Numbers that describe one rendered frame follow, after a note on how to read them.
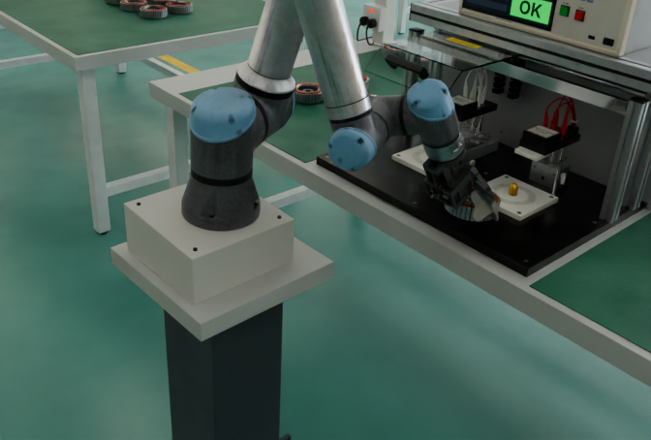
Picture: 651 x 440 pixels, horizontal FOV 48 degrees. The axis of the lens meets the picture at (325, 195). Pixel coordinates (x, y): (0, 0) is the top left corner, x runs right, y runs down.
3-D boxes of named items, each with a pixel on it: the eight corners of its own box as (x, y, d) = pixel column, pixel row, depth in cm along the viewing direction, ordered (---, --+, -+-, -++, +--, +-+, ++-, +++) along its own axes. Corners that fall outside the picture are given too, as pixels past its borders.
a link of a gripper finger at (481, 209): (482, 236, 147) (455, 204, 144) (500, 215, 149) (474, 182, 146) (491, 237, 144) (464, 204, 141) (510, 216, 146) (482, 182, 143)
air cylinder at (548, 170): (554, 190, 174) (559, 170, 171) (528, 179, 179) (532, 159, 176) (566, 185, 177) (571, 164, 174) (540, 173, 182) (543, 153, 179)
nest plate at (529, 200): (519, 221, 160) (520, 216, 159) (466, 195, 170) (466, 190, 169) (557, 202, 169) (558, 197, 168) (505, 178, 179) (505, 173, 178)
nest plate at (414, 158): (436, 180, 176) (436, 175, 175) (390, 159, 185) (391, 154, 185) (475, 165, 185) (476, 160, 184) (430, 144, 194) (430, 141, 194)
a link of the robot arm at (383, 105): (335, 110, 129) (393, 107, 125) (356, 91, 139) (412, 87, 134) (343, 151, 132) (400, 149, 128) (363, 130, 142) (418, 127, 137)
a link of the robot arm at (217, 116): (176, 170, 133) (175, 101, 127) (213, 142, 144) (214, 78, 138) (234, 186, 130) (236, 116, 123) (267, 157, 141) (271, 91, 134)
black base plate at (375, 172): (526, 277, 144) (528, 267, 143) (316, 164, 186) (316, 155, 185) (642, 209, 172) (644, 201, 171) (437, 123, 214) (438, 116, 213)
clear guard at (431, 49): (441, 101, 156) (445, 75, 154) (363, 71, 172) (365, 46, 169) (530, 75, 176) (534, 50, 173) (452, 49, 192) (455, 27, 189)
